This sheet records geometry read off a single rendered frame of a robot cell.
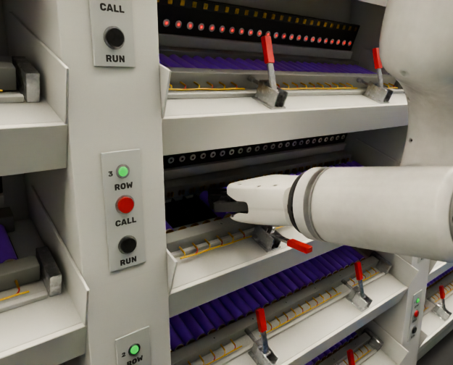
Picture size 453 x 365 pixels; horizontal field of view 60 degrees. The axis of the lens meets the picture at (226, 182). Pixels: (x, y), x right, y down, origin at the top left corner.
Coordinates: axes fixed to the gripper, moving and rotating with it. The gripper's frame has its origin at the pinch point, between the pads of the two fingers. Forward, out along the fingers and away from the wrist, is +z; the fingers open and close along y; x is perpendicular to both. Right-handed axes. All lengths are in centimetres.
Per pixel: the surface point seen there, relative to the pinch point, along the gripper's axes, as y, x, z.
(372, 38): -46, -26, 2
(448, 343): -80, 59, 4
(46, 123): 26.0, -11.6, -8.6
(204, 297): 9.0, 11.2, -4.2
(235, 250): 2.4, 7.1, -3.3
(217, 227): 4.2, 3.5, -1.9
